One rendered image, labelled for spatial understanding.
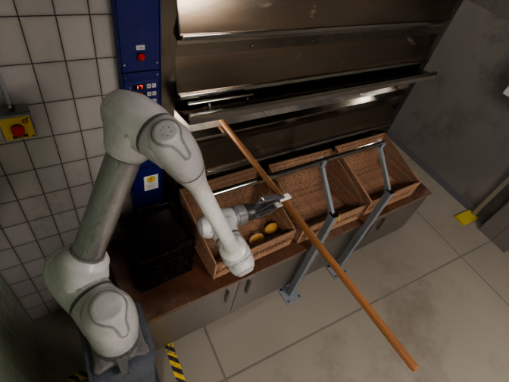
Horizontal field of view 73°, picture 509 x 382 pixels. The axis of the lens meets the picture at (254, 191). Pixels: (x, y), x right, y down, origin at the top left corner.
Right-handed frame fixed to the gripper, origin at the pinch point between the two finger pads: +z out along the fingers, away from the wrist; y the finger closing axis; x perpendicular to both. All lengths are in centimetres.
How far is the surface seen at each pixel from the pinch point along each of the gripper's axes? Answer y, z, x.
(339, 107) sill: 1, 84, -55
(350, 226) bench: 61, 78, -2
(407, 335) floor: 119, 104, 70
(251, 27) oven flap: -54, 2, -52
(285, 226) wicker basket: 51, 28, -14
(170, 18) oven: -58, -33, -54
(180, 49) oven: -46, -29, -54
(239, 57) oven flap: -39, 1, -56
